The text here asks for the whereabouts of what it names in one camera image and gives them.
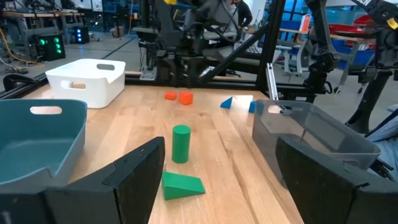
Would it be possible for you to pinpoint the silver aluminium bar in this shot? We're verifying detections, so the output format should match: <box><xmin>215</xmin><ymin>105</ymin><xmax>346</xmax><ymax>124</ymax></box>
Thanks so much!
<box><xmin>266</xmin><ymin>62</ymin><xmax>280</xmax><ymax>101</ymax></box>

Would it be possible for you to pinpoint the blue triangular block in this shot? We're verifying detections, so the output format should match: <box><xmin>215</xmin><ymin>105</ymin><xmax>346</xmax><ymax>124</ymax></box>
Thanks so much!
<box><xmin>220</xmin><ymin>96</ymin><xmax>234</xmax><ymax>110</ymax></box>

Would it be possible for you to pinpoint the black computer with green lights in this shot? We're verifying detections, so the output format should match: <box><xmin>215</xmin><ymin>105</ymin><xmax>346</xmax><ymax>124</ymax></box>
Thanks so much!
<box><xmin>32</xmin><ymin>34</ymin><xmax>67</xmax><ymax>62</ymax></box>

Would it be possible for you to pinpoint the green cylinder block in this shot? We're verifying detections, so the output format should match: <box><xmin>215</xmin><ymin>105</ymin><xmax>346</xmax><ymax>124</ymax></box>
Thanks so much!
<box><xmin>171</xmin><ymin>124</ymin><xmax>192</xmax><ymax>164</ymax></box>

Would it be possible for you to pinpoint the grey translucent plastic bin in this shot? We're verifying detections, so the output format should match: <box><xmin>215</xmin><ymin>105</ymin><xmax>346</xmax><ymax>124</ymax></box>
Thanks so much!
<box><xmin>251</xmin><ymin>99</ymin><xmax>382</xmax><ymax>187</ymax></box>

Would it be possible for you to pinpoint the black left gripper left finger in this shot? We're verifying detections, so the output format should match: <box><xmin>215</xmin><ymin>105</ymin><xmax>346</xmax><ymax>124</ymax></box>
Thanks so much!
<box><xmin>43</xmin><ymin>136</ymin><xmax>166</xmax><ymax>224</ymax></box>

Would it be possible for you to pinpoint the teal plastic bin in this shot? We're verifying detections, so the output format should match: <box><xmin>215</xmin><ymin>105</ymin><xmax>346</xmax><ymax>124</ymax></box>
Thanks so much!
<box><xmin>0</xmin><ymin>98</ymin><xmax>88</xmax><ymax>194</ymax></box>

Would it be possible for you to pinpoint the orange cube block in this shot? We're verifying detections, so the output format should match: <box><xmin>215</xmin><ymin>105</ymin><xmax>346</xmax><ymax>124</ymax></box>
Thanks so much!
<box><xmin>178</xmin><ymin>90</ymin><xmax>195</xmax><ymax>106</ymax></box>

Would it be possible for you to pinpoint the wooden workbench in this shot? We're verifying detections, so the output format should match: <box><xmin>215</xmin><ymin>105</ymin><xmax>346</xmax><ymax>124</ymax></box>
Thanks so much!
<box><xmin>0</xmin><ymin>11</ymin><xmax>85</xmax><ymax>60</ymax></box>

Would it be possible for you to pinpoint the person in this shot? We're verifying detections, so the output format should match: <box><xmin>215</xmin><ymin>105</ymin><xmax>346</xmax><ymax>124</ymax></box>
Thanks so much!
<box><xmin>228</xmin><ymin>0</ymin><xmax>254</xmax><ymax>30</ymax></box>

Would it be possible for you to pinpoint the blue plastic crate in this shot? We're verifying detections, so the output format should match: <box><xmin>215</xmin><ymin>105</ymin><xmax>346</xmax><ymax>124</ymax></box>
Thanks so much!
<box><xmin>331</xmin><ymin>39</ymin><xmax>376</xmax><ymax>71</ymax></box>

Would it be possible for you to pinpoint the grey office chair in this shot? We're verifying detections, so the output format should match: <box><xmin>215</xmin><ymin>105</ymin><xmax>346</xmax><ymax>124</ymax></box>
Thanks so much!
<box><xmin>275</xmin><ymin>14</ymin><xmax>315</xmax><ymax>77</ymax></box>

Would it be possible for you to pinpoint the black computer with blue lights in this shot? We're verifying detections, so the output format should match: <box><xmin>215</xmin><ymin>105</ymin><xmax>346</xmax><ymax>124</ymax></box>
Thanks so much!
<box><xmin>73</xmin><ymin>25</ymin><xmax>91</xmax><ymax>44</ymax></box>

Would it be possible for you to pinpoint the yellow floor cable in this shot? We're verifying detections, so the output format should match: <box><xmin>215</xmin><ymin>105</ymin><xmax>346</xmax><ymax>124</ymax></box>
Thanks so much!
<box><xmin>0</xmin><ymin>27</ymin><xmax>47</xmax><ymax>68</ymax></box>

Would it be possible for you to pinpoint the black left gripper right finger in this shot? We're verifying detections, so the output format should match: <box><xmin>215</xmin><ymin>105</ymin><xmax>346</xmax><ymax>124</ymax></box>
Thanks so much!
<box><xmin>275</xmin><ymin>135</ymin><xmax>398</xmax><ymax>224</ymax></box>

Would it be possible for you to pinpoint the red plastic bin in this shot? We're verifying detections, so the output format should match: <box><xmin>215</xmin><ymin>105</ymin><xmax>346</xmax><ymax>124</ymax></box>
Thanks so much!
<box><xmin>328</xmin><ymin>14</ymin><xmax>377</xmax><ymax>40</ymax></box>

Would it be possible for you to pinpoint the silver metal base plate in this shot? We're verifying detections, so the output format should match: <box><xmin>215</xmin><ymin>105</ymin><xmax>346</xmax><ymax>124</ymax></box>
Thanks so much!
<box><xmin>139</xmin><ymin>67</ymin><xmax>158</xmax><ymax>81</ymax></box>

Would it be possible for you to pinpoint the white plastic bin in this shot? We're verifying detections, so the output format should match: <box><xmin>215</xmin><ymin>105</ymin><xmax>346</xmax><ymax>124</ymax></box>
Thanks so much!
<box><xmin>45</xmin><ymin>58</ymin><xmax>126</xmax><ymax>110</ymax></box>

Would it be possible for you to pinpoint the green wedge block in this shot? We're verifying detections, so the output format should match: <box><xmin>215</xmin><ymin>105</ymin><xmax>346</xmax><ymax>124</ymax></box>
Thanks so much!
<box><xmin>161</xmin><ymin>170</ymin><xmax>206</xmax><ymax>201</ymax></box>

